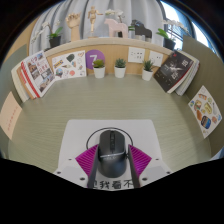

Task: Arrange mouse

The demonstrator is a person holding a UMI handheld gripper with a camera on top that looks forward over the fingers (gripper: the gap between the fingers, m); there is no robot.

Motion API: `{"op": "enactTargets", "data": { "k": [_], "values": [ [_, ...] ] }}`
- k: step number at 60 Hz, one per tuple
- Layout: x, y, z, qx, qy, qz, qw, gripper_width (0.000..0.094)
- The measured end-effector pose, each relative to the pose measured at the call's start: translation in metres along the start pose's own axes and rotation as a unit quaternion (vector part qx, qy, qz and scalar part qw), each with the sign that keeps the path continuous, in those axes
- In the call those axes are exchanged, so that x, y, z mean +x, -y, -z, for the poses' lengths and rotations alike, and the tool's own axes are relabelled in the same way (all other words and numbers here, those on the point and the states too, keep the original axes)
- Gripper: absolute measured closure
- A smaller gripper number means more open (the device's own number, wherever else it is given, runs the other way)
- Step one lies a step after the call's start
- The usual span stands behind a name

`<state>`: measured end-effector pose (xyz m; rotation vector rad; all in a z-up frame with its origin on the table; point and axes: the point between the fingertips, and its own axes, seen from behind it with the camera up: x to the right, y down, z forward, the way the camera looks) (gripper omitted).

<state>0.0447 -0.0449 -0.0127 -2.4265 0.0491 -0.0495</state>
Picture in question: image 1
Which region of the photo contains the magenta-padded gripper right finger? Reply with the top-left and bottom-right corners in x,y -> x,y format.
128,143 -> 173,189

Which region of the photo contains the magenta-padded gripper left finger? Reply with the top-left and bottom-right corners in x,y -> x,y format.
53,143 -> 100,188

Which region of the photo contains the dark grey computer mouse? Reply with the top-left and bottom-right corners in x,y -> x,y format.
97,129 -> 128,179

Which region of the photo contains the white line-drawing mouse pad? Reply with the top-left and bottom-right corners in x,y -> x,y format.
57,119 -> 163,190

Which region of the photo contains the beige thick book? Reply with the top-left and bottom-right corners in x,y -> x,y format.
0,91 -> 23,140

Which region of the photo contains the small plant in white pot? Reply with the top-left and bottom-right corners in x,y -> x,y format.
113,58 -> 127,79
141,59 -> 155,82
92,58 -> 106,79

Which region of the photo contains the brown book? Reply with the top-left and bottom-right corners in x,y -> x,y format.
16,64 -> 36,100

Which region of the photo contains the black cover book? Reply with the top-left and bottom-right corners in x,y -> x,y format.
153,49 -> 194,94

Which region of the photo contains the white thick book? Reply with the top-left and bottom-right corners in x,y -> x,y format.
10,63 -> 31,103

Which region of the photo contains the red-spined photo-cover book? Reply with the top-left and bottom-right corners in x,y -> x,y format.
20,50 -> 56,99

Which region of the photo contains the white sticker picture card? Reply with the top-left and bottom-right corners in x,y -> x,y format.
51,49 -> 88,81

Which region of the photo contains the green felt desk partition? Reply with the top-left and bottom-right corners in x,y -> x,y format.
0,43 -> 29,158
181,34 -> 224,158

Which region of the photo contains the purple round number sign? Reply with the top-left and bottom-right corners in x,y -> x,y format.
84,49 -> 106,70

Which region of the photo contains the white orchid in black pot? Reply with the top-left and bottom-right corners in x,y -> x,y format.
30,20 -> 64,49
156,18 -> 189,52

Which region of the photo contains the wooden desk shelf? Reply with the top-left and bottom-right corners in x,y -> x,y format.
43,35 -> 174,78

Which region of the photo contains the black wooden horse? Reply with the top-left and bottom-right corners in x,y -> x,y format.
130,19 -> 153,43

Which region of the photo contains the wooden hand model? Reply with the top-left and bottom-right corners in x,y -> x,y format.
65,11 -> 82,43

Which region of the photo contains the pink wooden horse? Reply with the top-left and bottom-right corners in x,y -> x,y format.
103,17 -> 129,39

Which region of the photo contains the wooden artist mannequin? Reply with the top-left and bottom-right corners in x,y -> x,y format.
87,5 -> 104,38

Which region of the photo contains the dark-framed window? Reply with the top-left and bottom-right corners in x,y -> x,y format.
159,0 -> 214,51

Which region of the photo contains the grey white curtain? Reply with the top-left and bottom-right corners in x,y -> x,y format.
28,0 -> 166,56

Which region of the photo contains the white orchid plant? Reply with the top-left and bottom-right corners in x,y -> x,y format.
104,8 -> 126,24

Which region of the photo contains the white wall socket plate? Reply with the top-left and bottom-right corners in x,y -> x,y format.
127,46 -> 146,64
148,50 -> 164,68

